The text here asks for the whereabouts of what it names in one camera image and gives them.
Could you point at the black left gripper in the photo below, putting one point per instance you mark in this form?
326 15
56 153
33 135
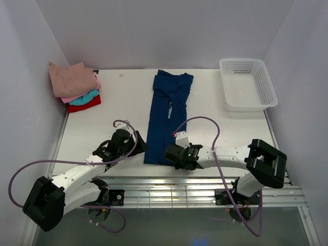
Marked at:
141 146

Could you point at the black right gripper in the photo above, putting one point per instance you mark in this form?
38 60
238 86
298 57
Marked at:
178 166

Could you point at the blue printed t shirt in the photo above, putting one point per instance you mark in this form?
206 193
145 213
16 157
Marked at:
168 111

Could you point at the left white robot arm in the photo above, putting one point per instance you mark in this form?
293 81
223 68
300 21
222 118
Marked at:
51 198

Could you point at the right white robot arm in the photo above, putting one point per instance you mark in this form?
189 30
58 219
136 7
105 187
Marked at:
265 164

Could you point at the teal folded t shirt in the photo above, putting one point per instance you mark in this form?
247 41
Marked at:
85 98

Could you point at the red folded t shirt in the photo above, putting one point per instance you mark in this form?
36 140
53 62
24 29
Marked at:
94 102

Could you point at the pink folded t shirt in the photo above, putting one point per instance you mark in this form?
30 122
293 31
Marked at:
69 99

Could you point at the white plastic basket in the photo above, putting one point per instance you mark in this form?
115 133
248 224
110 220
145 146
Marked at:
247 85

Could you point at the beige folded t shirt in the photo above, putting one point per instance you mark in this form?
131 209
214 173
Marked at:
72 80

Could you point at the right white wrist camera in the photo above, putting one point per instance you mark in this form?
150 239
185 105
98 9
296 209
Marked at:
181 139

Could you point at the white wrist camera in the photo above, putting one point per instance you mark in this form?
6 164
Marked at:
181 139
124 125

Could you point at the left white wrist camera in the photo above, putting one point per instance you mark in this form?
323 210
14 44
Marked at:
124 125

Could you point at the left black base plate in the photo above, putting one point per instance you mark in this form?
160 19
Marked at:
115 196

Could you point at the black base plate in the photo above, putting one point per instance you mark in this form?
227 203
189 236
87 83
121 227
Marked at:
115 196
222 198

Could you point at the aluminium rail frame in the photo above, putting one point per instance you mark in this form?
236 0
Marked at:
148 193

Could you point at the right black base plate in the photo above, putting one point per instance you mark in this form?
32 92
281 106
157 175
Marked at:
222 198

